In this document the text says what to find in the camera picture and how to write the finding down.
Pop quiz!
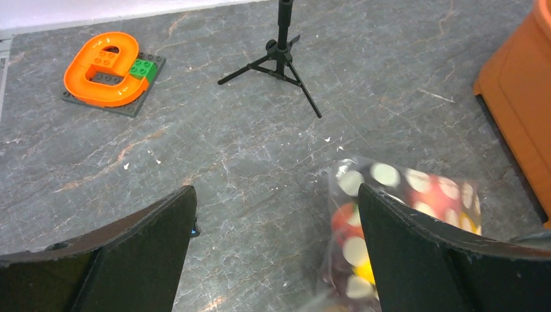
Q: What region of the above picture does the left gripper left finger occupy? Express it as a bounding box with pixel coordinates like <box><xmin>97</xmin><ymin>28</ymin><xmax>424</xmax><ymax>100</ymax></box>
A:
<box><xmin>1</xmin><ymin>186</ymin><xmax>197</xmax><ymax>311</ymax></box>

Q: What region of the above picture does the clear dotted zip top bag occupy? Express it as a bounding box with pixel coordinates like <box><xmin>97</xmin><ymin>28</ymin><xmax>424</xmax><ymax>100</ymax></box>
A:
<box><xmin>312</xmin><ymin>157</ymin><xmax>481</xmax><ymax>311</ymax></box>

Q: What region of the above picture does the silver microphone on tripod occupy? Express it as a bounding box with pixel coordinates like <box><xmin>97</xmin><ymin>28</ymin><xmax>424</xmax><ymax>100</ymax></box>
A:
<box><xmin>218</xmin><ymin>0</ymin><xmax>322</xmax><ymax>118</ymax></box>

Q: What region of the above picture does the orange plastic food bin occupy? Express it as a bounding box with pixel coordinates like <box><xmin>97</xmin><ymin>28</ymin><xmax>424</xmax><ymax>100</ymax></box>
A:
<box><xmin>473</xmin><ymin>0</ymin><xmax>550</xmax><ymax>216</ymax></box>

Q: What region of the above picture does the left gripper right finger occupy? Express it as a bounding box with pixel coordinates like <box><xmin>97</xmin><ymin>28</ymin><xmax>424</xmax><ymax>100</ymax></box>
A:
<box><xmin>358</xmin><ymin>185</ymin><xmax>550</xmax><ymax>311</ymax></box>

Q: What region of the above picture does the yellow lemon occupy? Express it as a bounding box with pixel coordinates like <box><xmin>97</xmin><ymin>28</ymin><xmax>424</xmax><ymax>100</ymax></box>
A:
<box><xmin>353</xmin><ymin>257</ymin><xmax>376</xmax><ymax>285</ymax></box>

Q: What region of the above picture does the pink peach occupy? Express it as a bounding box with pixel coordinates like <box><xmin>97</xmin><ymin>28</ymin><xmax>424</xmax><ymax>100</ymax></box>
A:
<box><xmin>407</xmin><ymin>174</ymin><xmax>461</xmax><ymax>221</ymax></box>
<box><xmin>331</xmin><ymin>201</ymin><xmax>365</xmax><ymax>247</ymax></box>

